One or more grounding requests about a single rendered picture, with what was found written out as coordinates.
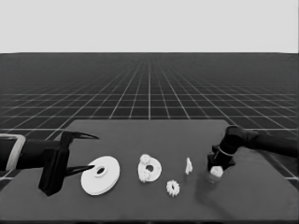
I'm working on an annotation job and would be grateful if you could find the small white gear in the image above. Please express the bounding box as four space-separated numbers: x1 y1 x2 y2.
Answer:
165 179 181 198
138 169 151 184
139 153 151 165
209 165 224 179

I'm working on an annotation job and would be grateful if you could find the small white T-shaped piece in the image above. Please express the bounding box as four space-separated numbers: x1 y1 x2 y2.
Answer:
184 157 193 175

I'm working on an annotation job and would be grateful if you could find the large thick white disc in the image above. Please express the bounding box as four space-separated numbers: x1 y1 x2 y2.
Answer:
80 155 121 197

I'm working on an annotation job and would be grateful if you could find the white round carrier with pins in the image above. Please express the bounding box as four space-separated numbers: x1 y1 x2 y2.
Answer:
137 154 163 184

